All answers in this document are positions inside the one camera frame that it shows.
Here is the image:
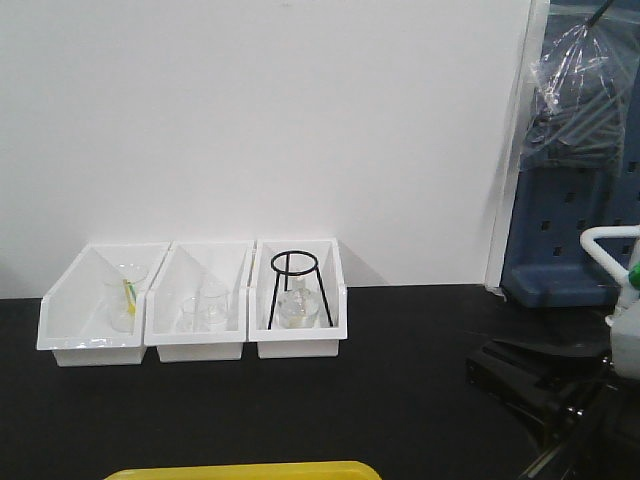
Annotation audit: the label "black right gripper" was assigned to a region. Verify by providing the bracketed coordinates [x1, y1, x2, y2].
[466, 339, 639, 479]

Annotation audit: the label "yellow plastic tray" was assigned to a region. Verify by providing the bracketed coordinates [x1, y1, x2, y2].
[107, 461, 381, 480]

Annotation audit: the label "white green wash bottle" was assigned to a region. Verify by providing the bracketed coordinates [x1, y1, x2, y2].
[580, 225, 639, 381]

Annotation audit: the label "blue perforated rack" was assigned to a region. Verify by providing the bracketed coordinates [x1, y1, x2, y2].
[501, 1, 639, 307]

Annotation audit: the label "clear glass flask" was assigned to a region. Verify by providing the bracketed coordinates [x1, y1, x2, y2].
[277, 279, 320, 329]

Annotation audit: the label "white right storage bin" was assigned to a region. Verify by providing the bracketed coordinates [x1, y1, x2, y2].
[248, 238, 348, 359]

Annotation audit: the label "white storage bin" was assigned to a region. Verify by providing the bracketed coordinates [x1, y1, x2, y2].
[248, 238, 348, 359]
[36, 242, 170, 367]
[144, 240, 254, 364]

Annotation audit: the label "clear plastic bag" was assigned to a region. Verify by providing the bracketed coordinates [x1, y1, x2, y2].
[520, 1, 639, 175]

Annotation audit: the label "clear glass beakers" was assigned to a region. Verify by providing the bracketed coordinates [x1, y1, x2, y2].
[176, 282, 230, 333]

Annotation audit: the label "white middle storage bin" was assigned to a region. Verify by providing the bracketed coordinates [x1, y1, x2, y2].
[144, 240, 254, 364]

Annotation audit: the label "clear beaker with stirrers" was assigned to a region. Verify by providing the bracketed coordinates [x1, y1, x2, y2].
[103, 263, 148, 334]

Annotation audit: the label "white left storage bin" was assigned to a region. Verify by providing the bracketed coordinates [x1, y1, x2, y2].
[36, 242, 170, 367]

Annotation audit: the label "black wire tripod stand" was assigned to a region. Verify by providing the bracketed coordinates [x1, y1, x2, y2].
[267, 250, 335, 330]

